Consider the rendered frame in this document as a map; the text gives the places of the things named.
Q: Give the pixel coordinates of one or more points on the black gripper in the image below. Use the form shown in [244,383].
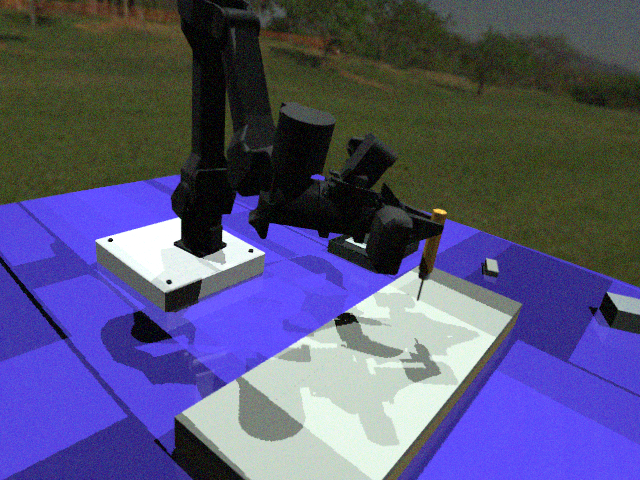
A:
[392,224]

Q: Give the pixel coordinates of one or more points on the white rectangular floor panel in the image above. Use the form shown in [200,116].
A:
[359,397]

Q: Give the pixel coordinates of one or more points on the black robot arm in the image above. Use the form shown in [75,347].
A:
[275,163]

